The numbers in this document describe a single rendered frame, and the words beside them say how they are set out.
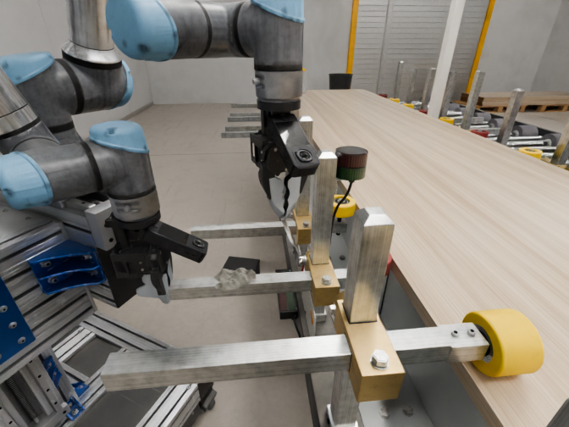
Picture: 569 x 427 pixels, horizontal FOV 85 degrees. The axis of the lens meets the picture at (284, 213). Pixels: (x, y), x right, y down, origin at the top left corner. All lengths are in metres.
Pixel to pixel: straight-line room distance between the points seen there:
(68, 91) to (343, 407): 0.79
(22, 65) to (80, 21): 0.14
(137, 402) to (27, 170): 0.98
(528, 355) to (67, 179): 0.63
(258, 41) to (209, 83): 7.78
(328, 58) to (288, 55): 7.88
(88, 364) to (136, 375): 1.09
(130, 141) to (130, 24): 0.16
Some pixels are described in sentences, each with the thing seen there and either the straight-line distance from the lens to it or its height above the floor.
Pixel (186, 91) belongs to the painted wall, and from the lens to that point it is 8.39.
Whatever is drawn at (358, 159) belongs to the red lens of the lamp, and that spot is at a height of 1.11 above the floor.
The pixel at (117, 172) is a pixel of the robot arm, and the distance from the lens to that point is 0.53.
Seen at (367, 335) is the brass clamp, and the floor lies 0.97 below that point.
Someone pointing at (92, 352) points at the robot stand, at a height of 0.21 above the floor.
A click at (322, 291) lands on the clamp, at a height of 0.86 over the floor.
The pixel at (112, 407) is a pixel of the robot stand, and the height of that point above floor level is 0.21.
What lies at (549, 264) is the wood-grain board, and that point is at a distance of 0.82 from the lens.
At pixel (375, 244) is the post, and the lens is 0.36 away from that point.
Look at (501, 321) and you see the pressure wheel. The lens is 0.49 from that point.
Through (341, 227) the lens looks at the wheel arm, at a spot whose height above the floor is 0.83.
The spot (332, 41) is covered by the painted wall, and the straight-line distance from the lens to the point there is 8.38.
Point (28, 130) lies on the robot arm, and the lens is 0.63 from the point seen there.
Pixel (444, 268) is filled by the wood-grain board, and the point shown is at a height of 0.90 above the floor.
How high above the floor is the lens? 1.29
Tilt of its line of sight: 29 degrees down
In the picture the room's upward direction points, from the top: straight up
